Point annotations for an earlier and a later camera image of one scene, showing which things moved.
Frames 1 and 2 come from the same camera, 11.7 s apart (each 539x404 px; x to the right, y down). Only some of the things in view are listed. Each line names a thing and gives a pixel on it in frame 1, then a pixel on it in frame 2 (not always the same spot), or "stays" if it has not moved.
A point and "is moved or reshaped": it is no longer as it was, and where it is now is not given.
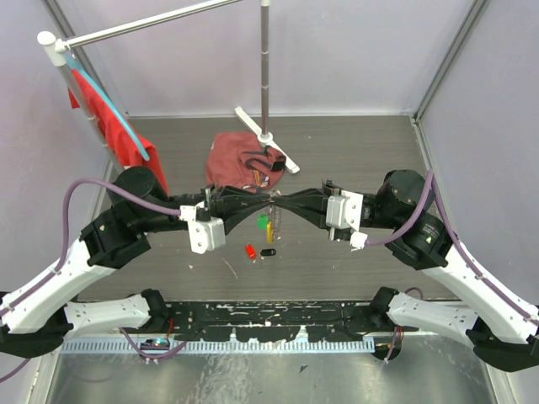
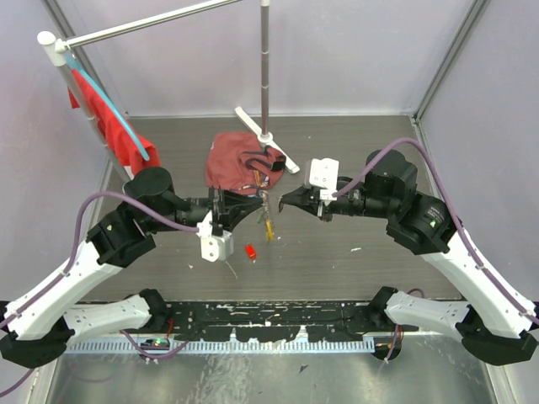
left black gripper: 232,204 stays
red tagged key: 251,252 stays
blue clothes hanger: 101,92 stays
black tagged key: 269,252 is moved or reshaped
